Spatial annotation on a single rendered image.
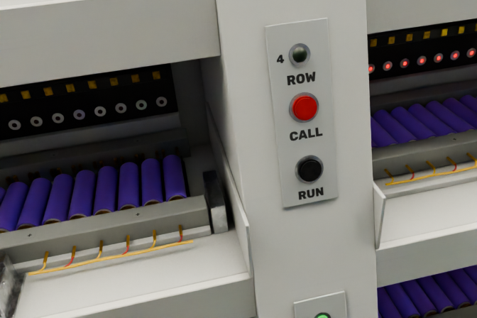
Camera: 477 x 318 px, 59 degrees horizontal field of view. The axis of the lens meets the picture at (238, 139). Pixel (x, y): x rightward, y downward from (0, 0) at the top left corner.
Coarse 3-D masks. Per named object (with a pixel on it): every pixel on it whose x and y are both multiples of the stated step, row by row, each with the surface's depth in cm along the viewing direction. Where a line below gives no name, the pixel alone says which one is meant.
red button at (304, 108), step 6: (306, 96) 27; (294, 102) 27; (300, 102) 27; (306, 102) 27; (312, 102) 27; (294, 108) 27; (300, 108) 27; (306, 108) 27; (312, 108) 27; (294, 114) 27; (300, 114) 27; (306, 114) 27; (312, 114) 27; (306, 120) 28
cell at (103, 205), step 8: (104, 168) 40; (112, 168) 40; (104, 176) 39; (112, 176) 39; (104, 184) 38; (112, 184) 38; (96, 192) 38; (104, 192) 37; (112, 192) 37; (96, 200) 36; (104, 200) 36; (112, 200) 37; (96, 208) 35; (104, 208) 35; (112, 208) 36
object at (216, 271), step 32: (96, 128) 43; (128, 128) 44; (160, 128) 44; (192, 160) 44; (224, 160) 34; (192, 192) 39; (224, 192) 39; (224, 224) 34; (128, 256) 33; (160, 256) 33; (192, 256) 33; (224, 256) 32; (32, 288) 31; (64, 288) 31; (96, 288) 31; (128, 288) 30; (160, 288) 30; (192, 288) 30; (224, 288) 30
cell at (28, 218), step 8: (32, 184) 39; (40, 184) 39; (48, 184) 40; (32, 192) 38; (40, 192) 38; (48, 192) 39; (32, 200) 37; (40, 200) 37; (24, 208) 36; (32, 208) 36; (40, 208) 36; (24, 216) 35; (32, 216) 35; (40, 216) 36; (24, 224) 34; (32, 224) 35; (40, 224) 36
